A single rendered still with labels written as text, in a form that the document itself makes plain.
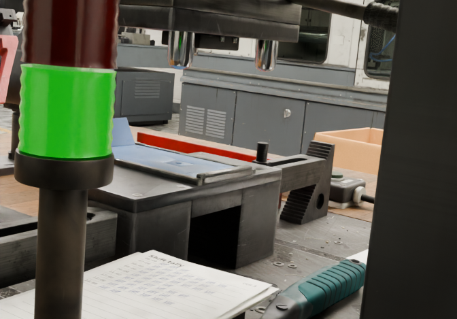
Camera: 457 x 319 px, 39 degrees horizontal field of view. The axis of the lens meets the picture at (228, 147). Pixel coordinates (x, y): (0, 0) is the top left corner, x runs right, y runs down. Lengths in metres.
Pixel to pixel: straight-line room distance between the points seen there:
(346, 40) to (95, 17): 5.36
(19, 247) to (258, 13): 0.28
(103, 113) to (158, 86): 7.63
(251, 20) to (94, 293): 0.27
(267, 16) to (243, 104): 5.60
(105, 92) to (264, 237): 0.38
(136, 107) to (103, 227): 7.25
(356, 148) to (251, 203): 2.30
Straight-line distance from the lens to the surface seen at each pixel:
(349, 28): 5.59
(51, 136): 0.26
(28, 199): 0.79
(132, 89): 7.62
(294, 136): 5.84
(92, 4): 0.25
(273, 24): 0.57
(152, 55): 7.80
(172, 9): 0.47
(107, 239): 0.46
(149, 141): 0.93
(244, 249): 0.59
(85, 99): 0.26
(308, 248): 0.67
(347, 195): 0.86
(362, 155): 2.86
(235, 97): 6.22
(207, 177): 0.53
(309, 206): 0.76
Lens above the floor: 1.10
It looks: 9 degrees down
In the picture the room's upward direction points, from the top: 5 degrees clockwise
